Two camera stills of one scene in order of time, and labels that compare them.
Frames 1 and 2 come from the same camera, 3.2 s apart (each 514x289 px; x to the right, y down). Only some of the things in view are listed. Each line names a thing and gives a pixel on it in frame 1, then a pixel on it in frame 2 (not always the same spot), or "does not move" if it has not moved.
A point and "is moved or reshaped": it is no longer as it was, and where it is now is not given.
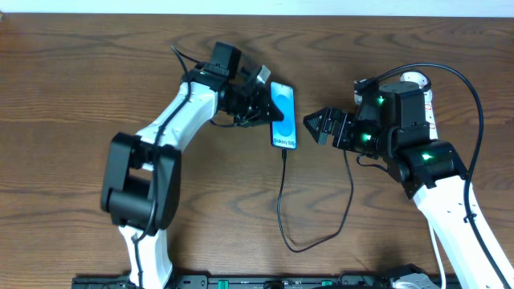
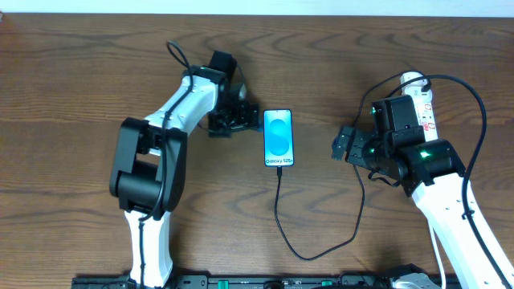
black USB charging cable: (287, 241) → (279, 177)
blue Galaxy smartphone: (283, 133) is moved or reshaped
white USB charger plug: (414, 77) does not move
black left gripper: (252, 107) → (239, 118)
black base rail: (261, 282) does not move
